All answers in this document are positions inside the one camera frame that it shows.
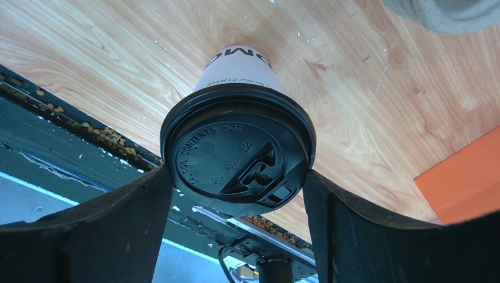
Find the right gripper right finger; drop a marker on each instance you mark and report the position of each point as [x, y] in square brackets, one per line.
[356, 240]

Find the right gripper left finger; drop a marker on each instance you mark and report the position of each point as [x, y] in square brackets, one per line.
[115, 237]

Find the black coffee cup lid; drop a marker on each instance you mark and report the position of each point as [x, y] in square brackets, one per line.
[238, 148]

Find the single white paper cup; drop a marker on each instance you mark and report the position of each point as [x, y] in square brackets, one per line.
[239, 64]

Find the orange paper bag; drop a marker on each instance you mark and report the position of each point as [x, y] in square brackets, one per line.
[466, 184]

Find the stacked pulp cup carriers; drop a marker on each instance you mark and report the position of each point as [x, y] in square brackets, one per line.
[448, 17]

